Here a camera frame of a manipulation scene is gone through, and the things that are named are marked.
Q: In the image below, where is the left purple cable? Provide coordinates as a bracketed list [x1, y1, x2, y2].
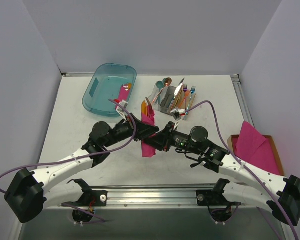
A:
[0, 98, 138, 223]

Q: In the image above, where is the rolled pink napkin bundle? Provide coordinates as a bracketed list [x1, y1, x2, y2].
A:
[115, 83, 132, 103]

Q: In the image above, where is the pink paper napkin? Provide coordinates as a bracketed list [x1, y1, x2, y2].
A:
[141, 106, 156, 158]

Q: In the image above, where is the blue iridescent fork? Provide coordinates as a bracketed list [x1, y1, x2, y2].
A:
[187, 86, 196, 109]

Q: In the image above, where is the teal spoon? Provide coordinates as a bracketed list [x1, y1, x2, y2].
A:
[155, 81, 164, 103]

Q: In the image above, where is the aluminium frame rail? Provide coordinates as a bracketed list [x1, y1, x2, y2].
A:
[43, 182, 271, 211]

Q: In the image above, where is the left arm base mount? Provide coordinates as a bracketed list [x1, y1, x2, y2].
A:
[66, 190, 108, 207]

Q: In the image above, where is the copper spoon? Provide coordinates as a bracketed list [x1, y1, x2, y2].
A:
[148, 77, 172, 108]

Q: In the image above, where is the purple fork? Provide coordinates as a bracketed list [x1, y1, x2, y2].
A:
[181, 84, 188, 103]

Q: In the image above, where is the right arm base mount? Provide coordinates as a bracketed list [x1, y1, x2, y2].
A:
[195, 189, 240, 207]

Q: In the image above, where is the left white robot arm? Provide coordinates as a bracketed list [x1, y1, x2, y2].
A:
[4, 115, 160, 223]

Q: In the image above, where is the silver knife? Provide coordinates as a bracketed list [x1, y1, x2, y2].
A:
[171, 78, 185, 110]

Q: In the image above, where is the brown napkin tray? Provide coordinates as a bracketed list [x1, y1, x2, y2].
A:
[227, 135, 285, 176]

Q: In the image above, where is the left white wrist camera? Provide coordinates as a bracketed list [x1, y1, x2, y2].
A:
[114, 99, 129, 121]

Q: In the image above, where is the teal plastic bin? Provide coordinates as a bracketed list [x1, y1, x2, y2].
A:
[82, 63, 137, 118]

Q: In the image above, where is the purple cable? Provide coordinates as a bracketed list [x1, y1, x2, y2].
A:
[186, 99, 300, 240]
[0, 98, 138, 223]

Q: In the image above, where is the orange fork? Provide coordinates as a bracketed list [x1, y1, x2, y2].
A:
[180, 90, 191, 106]

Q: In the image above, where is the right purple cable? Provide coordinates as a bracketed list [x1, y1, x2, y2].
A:
[186, 99, 300, 240]

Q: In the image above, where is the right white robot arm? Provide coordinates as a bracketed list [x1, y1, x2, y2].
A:
[144, 122, 300, 227]

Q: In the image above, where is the clear acrylic utensil organizer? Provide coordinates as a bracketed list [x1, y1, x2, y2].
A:
[153, 83, 196, 115]

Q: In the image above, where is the pink napkin stack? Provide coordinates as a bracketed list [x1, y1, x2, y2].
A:
[232, 121, 283, 176]

